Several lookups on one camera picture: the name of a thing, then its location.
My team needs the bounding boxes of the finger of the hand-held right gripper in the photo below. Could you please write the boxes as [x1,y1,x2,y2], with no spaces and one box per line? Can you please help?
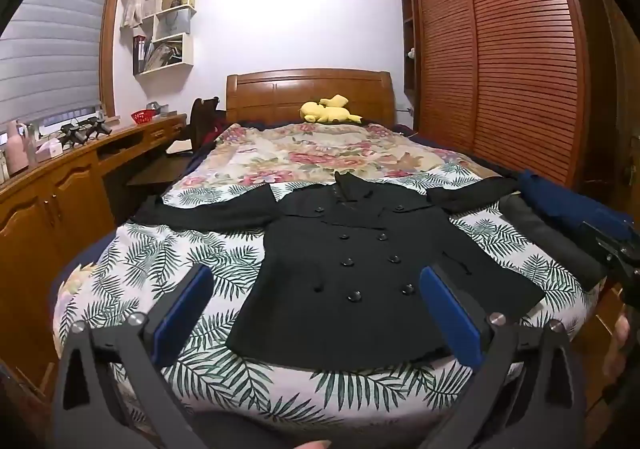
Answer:
[581,220,625,276]

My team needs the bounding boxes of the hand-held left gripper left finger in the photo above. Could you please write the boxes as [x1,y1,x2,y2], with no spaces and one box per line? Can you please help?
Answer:
[52,264,216,449]

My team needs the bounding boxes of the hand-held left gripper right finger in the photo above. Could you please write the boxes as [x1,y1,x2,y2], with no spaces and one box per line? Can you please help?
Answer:
[417,265,588,449]

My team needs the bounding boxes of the black coat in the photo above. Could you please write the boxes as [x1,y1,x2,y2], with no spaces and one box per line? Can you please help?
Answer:
[134,172,546,371]

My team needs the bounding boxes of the person's right hand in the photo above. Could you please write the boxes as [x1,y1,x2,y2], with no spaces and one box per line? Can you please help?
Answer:
[602,316,632,382]

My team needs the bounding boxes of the grey folded garment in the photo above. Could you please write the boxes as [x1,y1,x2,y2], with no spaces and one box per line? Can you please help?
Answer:
[497,194,611,290]

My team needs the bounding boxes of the blue folded garment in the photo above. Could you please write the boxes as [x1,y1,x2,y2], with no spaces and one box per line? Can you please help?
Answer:
[517,170,633,237]

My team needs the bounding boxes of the bed with leaf-print sheet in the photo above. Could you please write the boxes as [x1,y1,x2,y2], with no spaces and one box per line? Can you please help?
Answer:
[52,162,608,435]

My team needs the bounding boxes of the wooden door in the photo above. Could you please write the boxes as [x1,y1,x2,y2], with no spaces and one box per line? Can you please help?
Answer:
[597,0,640,225]

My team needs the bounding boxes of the wooden desk cabinet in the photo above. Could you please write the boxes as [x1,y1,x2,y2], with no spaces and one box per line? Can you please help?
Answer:
[0,113,193,380]

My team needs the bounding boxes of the dark wooden chair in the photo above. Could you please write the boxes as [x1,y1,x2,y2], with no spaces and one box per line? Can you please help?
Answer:
[165,96,221,165]

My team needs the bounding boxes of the wooden louvered wardrobe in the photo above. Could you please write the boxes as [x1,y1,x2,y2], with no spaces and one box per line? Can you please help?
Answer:
[400,0,601,210]

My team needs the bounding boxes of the floral quilt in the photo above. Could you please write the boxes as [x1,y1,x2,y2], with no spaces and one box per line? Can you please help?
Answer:
[165,122,501,195]

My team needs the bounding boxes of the black clamp device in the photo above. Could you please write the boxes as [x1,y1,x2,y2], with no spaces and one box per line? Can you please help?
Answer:
[80,116,112,137]
[60,122,88,147]

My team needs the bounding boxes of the pink tissue pack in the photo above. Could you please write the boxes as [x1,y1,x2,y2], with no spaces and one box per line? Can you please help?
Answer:
[35,139,63,162]

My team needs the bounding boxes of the pink bottle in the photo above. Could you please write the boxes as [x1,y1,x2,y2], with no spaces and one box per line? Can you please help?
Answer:
[5,122,31,175]

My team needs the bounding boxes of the yellow plush toy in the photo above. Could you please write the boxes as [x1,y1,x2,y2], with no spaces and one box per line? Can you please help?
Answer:
[299,93,363,126]

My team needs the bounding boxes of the wooden headboard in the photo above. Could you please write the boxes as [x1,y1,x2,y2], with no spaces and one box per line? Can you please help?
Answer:
[226,69,396,127]

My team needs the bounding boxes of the row of files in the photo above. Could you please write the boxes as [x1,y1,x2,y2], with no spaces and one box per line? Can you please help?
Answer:
[132,35,183,74]

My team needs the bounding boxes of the grey bag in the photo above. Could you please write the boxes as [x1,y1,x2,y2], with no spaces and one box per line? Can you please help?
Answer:
[161,8,193,41]

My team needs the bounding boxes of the grey window blind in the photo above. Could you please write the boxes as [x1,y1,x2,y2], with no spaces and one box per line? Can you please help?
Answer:
[0,0,121,130]

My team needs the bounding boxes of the white wall shelf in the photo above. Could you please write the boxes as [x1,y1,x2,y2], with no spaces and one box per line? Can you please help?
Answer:
[131,0,198,76]

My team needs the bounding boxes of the wooden window frame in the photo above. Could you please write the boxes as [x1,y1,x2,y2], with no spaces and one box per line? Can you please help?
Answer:
[30,0,128,135]

